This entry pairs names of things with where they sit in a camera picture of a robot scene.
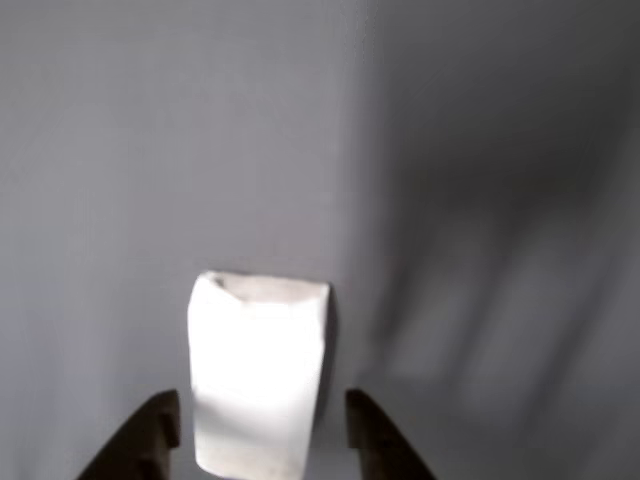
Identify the white block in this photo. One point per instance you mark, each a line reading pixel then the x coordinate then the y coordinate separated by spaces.
pixel 255 360

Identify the grey desk mat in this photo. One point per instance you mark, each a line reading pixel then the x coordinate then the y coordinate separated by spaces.
pixel 150 150

